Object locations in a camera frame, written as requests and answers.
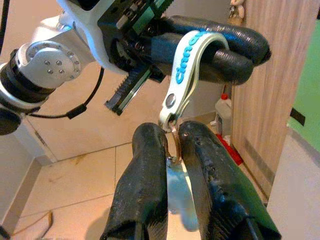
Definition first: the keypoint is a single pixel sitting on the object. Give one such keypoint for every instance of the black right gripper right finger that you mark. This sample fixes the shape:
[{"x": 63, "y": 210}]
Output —
[{"x": 220, "y": 195}]

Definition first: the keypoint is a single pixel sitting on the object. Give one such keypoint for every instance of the key bunch with white tag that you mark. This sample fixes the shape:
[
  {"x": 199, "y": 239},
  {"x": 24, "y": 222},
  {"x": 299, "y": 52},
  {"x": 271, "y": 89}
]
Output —
[{"x": 182, "y": 67}]

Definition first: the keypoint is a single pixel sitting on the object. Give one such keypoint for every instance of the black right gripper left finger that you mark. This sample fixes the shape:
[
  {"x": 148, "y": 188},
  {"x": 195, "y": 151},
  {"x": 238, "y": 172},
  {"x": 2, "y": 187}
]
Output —
[{"x": 140, "y": 187}]

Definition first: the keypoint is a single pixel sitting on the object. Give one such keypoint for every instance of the white plastic jug red cap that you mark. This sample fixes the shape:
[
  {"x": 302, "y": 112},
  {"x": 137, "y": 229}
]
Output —
[{"x": 223, "y": 112}]

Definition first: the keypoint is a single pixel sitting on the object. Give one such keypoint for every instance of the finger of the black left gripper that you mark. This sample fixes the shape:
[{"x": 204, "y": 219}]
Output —
[
  {"x": 230, "y": 67},
  {"x": 245, "y": 40}
]

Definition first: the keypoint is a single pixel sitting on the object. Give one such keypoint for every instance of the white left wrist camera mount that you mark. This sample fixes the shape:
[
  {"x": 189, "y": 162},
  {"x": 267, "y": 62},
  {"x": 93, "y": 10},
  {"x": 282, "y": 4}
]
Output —
[{"x": 85, "y": 30}]

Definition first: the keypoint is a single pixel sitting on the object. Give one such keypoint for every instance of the small beige plush toy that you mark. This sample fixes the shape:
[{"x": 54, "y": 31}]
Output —
[{"x": 237, "y": 10}]

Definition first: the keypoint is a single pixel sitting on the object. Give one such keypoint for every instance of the light wood door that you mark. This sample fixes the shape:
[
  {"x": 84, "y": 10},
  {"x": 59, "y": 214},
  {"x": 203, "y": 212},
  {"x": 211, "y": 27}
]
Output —
[{"x": 270, "y": 75}]

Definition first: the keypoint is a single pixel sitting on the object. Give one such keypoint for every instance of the green wall sheet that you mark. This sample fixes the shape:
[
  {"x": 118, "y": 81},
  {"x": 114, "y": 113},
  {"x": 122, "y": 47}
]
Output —
[{"x": 310, "y": 87}]

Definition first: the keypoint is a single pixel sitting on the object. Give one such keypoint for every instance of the black tape strip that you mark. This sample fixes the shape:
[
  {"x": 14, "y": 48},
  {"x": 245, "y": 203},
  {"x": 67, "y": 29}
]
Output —
[{"x": 297, "y": 116}]

